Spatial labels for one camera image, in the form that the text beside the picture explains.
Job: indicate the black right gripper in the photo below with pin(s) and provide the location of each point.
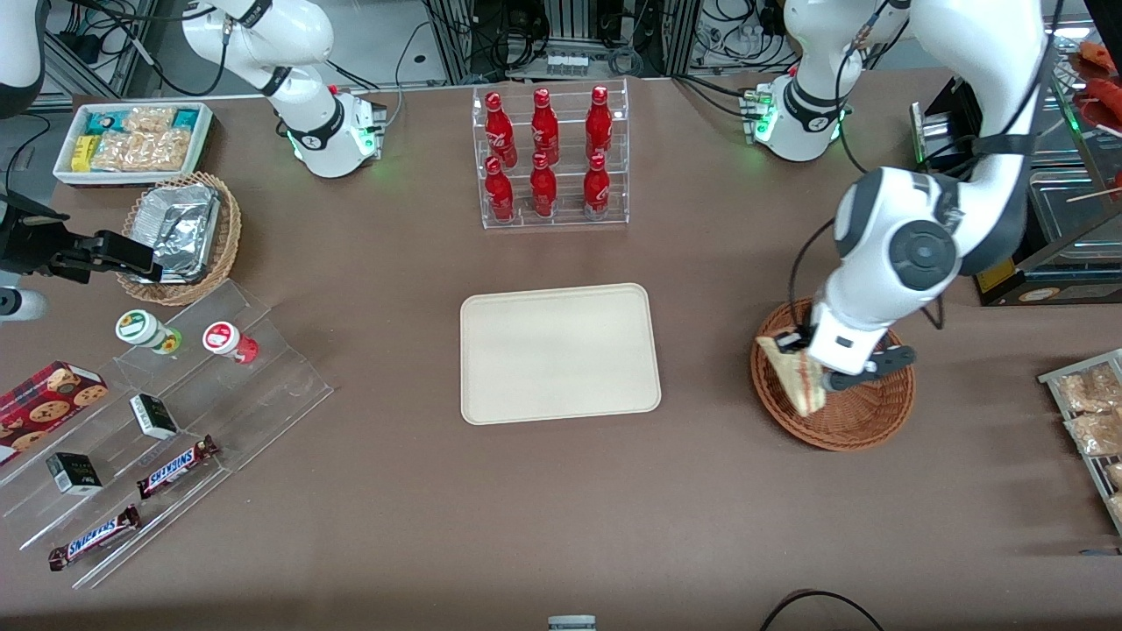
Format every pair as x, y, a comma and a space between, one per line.
33, 244

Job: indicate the triangular sandwich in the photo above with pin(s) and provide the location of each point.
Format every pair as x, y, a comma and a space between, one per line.
793, 379

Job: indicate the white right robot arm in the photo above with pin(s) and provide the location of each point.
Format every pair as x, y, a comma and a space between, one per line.
298, 44

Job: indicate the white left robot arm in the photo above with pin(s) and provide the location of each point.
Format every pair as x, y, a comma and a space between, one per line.
982, 53

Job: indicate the brown wicker basket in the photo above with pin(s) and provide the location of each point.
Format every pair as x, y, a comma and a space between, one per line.
868, 416

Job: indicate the light wicker basket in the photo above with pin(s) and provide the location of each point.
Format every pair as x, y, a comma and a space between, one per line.
230, 237

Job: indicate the beige plastic tray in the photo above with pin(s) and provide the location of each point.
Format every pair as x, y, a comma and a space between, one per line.
561, 355

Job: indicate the tray of packaged crackers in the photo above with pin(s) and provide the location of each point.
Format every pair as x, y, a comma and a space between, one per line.
1052, 379

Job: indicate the aluminium foil container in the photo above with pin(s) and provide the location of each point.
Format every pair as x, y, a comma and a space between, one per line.
180, 223

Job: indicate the green label yogurt cup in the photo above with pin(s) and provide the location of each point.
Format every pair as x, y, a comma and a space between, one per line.
138, 327

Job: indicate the white rectangular snack bin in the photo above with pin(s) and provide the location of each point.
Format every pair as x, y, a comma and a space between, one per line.
66, 173

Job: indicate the large clear cracker bag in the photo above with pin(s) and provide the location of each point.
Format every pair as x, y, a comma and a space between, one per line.
140, 151

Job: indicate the yellow snack pack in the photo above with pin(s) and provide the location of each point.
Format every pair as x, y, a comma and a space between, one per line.
83, 153

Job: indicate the teal snack pack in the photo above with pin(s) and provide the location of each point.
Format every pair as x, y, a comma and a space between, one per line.
186, 117
103, 121

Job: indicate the red label yogurt cup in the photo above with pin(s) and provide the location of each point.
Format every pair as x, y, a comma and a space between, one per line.
223, 339

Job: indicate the small clear cracker bag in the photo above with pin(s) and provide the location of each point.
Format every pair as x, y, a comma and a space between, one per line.
149, 118

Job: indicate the red cookie box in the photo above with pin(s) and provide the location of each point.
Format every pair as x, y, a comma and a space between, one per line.
44, 403

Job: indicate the small black box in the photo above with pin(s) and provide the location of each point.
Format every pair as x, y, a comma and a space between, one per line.
74, 474
154, 417

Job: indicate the clear acrylic step display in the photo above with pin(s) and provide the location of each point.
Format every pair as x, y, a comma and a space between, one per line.
263, 386

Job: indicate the black food warmer machine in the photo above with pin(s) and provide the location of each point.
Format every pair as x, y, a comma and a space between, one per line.
999, 282

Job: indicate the snickers chocolate bar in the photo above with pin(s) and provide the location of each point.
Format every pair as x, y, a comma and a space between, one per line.
175, 467
95, 537

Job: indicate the red cola bottle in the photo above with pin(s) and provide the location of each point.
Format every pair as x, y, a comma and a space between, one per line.
543, 191
500, 194
597, 191
545, 127
599, 123
500, 131

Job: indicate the clear acrylic bottle rack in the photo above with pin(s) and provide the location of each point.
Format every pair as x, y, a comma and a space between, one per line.
565, 219

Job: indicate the clear bagged pastry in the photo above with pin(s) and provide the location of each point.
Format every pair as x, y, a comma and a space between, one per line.
1091, 390
1096, 434
1115, 475
1116, 506

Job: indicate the grey device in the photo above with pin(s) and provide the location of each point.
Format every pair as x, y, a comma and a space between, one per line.
571, 623

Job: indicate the aluminium frame rack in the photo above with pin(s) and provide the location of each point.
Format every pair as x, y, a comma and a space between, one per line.
570, 35

